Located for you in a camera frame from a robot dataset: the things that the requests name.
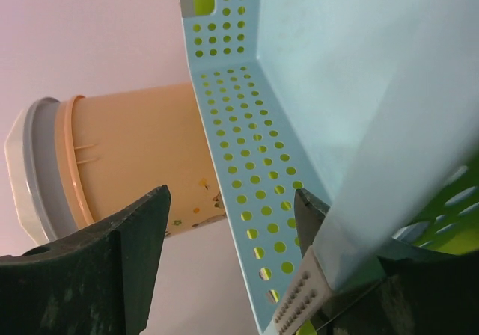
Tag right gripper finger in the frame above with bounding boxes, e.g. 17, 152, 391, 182
1, 185, 171, 334

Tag small blue perforated basket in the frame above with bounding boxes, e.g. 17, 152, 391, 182
176, 0, 479, 335

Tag green plastic tray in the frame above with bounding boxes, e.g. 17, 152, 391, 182
190, 0, 479, 335

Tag orange capybara bucket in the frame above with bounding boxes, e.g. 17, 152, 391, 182
50, 83, 226, 240

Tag white octagonal inner bin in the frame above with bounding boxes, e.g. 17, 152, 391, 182
4, 97, 59, 245

